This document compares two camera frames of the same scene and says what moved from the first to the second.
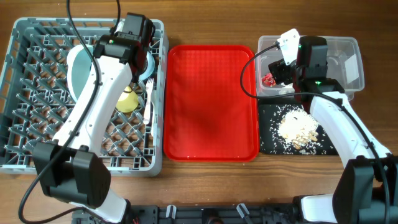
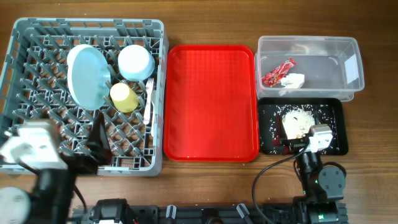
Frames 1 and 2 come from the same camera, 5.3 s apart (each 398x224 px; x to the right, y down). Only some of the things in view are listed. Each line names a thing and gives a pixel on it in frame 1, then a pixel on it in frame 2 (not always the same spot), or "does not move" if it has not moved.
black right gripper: [280, 71] -> [280, 139]
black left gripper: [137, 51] -> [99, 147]
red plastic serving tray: [208, 116] does not move
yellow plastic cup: [128, 101] does not move
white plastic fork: [148, 86] does not move
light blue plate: [79, 63] does not move
